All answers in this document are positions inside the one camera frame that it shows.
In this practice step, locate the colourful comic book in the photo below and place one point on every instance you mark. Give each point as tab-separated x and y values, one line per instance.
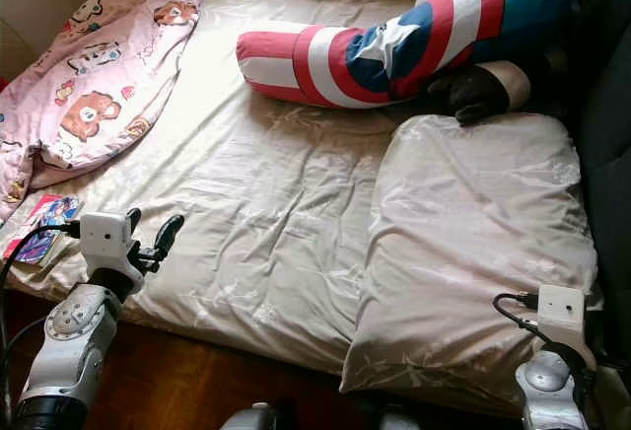
44	233

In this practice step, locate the pink cartoon bear blanket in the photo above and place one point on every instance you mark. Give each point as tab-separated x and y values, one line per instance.
99	75

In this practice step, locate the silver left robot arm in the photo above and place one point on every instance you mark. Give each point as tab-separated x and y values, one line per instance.
74	341

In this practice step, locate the bed with beige floral sheet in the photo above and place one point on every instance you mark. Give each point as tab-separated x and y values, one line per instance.
286	203

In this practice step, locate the silver left robot leg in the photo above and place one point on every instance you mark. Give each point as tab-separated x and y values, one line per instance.
256	418

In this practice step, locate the red white blue star bolster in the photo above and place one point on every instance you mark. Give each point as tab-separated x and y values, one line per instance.
315	63

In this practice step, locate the large beige pillow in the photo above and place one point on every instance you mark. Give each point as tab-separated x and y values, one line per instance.
463	243

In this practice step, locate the black and tan plush toy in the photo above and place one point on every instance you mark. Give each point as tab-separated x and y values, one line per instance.
478	93

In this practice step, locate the dark grey furniture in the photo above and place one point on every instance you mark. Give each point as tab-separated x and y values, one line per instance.
606	154

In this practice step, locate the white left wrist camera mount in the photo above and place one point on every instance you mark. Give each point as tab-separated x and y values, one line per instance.
104	241

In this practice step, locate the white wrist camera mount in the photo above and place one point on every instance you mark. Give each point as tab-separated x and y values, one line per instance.
562	310
104	241

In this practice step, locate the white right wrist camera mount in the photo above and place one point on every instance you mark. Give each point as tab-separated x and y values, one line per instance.
562	310

